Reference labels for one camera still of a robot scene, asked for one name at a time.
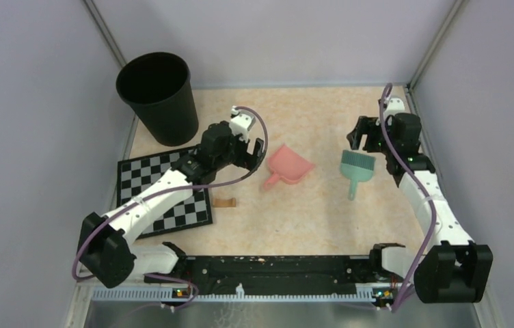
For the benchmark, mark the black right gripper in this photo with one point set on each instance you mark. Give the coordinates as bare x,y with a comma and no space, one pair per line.
366,126

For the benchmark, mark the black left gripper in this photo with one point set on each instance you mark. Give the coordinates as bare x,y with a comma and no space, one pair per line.
247,160

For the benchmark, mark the green hand brush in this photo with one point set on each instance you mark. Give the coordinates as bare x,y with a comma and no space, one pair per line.
357,168

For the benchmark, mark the pink plastic dustpan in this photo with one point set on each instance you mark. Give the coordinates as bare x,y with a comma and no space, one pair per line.
287,166

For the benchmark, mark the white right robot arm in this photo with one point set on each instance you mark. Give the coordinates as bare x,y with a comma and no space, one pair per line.
449,266

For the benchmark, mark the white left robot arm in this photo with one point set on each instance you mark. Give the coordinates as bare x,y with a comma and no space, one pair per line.
105,243

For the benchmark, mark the brown curved wooden piece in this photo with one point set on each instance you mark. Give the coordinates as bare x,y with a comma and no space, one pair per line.
224,203

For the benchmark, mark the black plastic trash bin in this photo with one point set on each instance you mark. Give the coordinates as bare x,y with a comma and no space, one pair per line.
157,87

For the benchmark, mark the black and grey checkerboard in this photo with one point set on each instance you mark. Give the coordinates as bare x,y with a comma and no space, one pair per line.
136,175

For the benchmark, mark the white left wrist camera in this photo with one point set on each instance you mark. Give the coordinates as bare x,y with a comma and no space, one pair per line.
241,122

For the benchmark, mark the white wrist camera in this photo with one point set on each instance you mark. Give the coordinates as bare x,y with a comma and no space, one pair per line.
392,106
241,122

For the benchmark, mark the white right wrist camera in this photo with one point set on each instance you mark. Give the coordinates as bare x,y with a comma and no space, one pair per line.
392,106

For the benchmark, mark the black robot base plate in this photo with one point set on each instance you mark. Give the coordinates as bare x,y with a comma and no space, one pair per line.
281,275

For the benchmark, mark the grey slotted cable duct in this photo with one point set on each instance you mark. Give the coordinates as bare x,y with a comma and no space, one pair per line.
154,294

